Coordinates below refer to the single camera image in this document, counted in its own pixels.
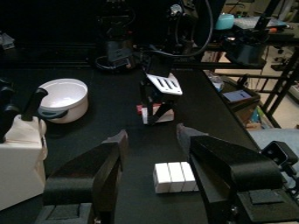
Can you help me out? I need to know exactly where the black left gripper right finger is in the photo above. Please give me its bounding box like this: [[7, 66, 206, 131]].
[[175, 122, 299, 224]]

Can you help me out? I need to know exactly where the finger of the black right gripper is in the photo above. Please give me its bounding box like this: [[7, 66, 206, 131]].
[[146, 97, 178, 126], [138, 80, 157, 118]]

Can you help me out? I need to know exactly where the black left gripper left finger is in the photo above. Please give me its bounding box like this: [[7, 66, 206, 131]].
[[34, 129, 130, 224]]

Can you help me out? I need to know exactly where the white textured toy rice block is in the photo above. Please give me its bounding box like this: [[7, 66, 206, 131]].
[[142, 104, 175, 125]]

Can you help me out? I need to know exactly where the red toy salmon piece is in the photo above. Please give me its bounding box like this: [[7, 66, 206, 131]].
[[135, 102, 165, 116]]

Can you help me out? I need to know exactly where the small black box device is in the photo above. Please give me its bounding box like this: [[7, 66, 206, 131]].
[[259, 140, 299, 173]]

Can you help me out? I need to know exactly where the white knife block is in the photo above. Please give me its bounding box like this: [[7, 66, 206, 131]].
[[0, 114, 50, 212]]

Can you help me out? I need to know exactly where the white three-segment toy block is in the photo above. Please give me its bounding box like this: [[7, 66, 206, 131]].
[[153, 161, 202, 194]]

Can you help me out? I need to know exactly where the tablet with lit screen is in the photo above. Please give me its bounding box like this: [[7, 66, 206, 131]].
[[221, 88, 254, 103]]

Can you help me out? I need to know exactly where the teal round container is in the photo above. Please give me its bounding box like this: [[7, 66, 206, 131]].
[[214, 13, 237, 32]]

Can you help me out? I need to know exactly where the black bin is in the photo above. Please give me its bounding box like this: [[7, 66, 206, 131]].
[[225, 37, 269, 67]]

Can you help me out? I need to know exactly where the small grey device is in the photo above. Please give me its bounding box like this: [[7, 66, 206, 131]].
[[0, 31, 16, 51]]

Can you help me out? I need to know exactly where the white vented wrist camera mount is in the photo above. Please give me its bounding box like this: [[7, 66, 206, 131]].
[[145, 72, 185, 96]]

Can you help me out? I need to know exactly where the black looping cable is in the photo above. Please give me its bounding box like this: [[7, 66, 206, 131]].
[[146, 0, 215, 59]]

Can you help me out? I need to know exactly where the white pot with grey handles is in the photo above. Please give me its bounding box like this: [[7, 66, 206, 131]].
[[36, 77, 90, 124]]

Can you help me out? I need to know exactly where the black knife handle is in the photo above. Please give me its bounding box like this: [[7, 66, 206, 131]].
[[0, 104, 22, 144], [0, 78, 16, 107], [20, 87, 50, 122]]

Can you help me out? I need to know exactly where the black metal frame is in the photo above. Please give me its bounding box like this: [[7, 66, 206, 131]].
[[210, 43, 299, 130]]

